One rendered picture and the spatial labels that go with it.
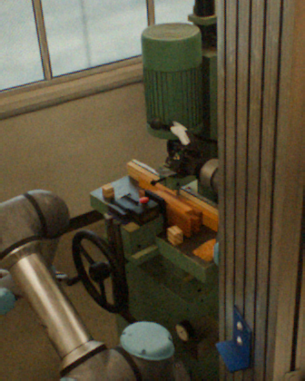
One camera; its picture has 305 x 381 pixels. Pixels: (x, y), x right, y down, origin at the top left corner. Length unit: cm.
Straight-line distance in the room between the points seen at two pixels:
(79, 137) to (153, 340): 210
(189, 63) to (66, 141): 166
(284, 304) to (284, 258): 9
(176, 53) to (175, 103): 15
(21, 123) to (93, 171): 53
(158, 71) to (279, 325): 102
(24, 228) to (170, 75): 64
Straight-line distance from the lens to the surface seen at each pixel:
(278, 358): 107
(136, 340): 145
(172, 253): 198
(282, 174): 86
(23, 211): 150
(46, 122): 331
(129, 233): 194
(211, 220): 202
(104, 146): 352
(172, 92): 186
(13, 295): 185
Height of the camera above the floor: 207
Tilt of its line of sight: 32 degrees down
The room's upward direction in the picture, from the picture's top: 3 degrees counter-clockwise
